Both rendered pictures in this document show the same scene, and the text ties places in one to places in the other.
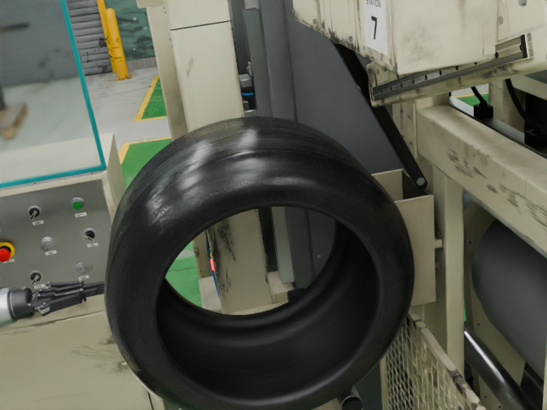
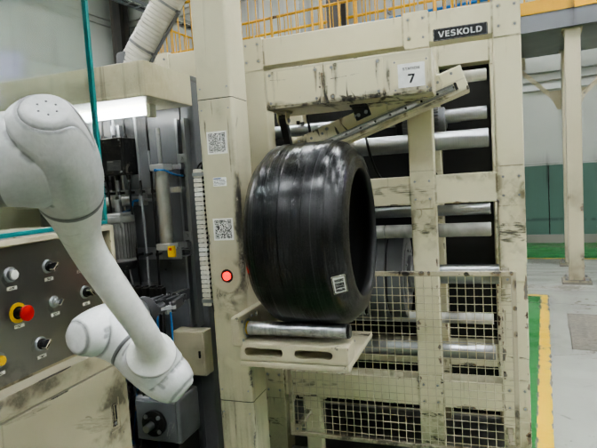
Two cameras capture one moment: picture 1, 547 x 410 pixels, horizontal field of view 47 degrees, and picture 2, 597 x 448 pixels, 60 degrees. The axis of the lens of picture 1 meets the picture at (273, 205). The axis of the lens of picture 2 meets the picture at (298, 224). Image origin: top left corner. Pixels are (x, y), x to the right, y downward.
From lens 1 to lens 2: 1.73 m
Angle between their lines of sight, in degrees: 64
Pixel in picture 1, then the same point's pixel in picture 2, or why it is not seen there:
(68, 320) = (78, 385)
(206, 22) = (241, 98)
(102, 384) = not seen: outside the picture
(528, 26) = (454, 80)
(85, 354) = (87, 428)
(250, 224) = not seen: hidden behind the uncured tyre
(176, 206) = (345, 159)
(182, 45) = (234, 108)
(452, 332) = not seen: hidden behind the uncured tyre
